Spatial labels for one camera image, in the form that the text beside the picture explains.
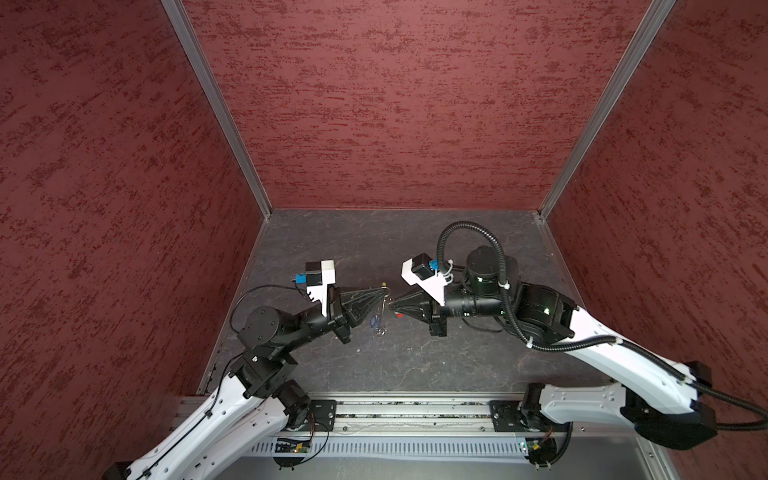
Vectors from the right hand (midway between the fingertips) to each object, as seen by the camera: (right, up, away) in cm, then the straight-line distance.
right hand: (394, 314), depth 54 cm
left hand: (-2, +3, -1) cm, 4 cm away
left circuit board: (-26, -38, +19) cm, 50 cm away
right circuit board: (+36, -38, +17) cm, 55 cm away
